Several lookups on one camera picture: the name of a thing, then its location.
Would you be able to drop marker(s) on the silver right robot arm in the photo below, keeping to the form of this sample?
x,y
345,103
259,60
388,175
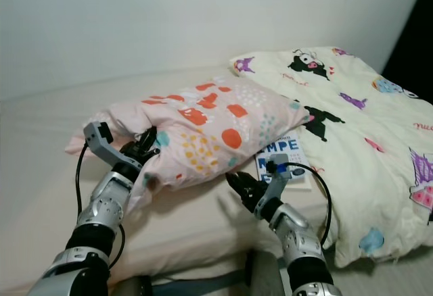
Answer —
x,y
301,238

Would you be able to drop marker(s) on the cream cartoon print blanket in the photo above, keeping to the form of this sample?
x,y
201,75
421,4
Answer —
x,y
365,127

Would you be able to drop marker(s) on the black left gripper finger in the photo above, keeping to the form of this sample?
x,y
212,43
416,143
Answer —
x,y
154,154
149,138

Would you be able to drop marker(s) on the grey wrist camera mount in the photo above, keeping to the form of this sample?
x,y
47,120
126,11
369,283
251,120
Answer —
x,y
101,140
279,181

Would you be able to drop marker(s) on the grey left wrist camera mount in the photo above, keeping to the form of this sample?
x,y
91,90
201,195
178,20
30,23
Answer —
x,y
101,140

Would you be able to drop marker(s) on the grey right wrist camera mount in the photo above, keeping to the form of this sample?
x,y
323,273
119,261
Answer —
x,y
279,181

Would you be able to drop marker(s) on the white book with blue lettering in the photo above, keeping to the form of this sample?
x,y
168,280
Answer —
x,y
287,149

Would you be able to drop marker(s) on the grey robot right leg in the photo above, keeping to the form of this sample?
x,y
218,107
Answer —
x,y
264,274

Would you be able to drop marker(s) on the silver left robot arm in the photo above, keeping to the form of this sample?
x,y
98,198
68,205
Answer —
x,y
108,205

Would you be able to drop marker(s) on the pink pillow with orange patches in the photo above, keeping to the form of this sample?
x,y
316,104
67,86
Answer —
x,y
216,113

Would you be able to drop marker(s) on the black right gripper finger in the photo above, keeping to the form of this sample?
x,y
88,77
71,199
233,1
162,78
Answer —
x,y
240,182
241,195

